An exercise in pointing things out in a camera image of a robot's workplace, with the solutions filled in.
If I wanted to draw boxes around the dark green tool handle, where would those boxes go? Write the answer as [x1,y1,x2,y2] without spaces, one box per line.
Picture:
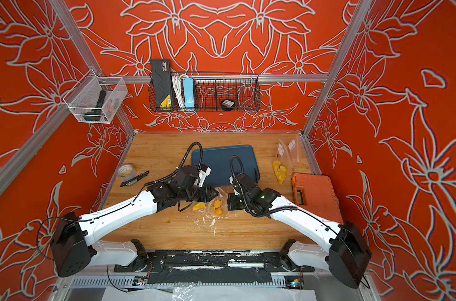
[84,90,106,122]

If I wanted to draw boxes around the clear acrylic wall bin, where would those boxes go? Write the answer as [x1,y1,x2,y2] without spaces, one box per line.
[62,70,128,124]

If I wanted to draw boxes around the black wire wall basket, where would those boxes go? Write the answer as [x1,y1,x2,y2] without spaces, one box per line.
[148,72,261,113]

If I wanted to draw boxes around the metal kitchen tongs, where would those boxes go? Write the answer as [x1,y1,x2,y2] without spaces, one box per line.
[254,168,261,183]

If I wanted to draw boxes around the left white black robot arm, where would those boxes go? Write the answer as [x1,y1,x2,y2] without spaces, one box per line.
[50,159,218,278]

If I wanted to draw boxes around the clear bag yellow dog print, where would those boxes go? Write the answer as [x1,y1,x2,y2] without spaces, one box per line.
[288,135,302,166]

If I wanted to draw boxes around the light blue box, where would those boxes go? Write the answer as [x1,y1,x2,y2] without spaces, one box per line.
[182,78,195,109]

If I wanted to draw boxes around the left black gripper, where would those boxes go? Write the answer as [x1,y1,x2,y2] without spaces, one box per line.
[180,184,221,204]

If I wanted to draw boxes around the teal plastic tray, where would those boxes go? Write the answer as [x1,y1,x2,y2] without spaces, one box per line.
[202,145,259,187]

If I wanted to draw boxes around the orange plastic tool case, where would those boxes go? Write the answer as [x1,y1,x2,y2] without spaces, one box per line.
[291,173,343,224]

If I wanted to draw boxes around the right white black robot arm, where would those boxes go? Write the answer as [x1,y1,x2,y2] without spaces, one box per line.
[229,155,372,288]

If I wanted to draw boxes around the clear tape roll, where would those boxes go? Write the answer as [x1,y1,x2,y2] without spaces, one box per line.
[116,164,137,181]

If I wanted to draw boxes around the black mounting base rail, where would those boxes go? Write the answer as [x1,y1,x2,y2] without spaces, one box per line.
[113,250,315,274]

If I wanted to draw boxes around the white coiled cable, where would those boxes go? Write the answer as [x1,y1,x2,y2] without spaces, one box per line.
[172,73,187,110]

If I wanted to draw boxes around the black box yellow label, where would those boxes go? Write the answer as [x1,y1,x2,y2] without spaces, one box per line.
[150,59,174,112]

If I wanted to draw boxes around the black marker pen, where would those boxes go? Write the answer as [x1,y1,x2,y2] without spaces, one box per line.
[120,171,150,187]

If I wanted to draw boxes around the small black round device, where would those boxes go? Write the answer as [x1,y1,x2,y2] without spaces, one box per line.
[220,99,236,112]

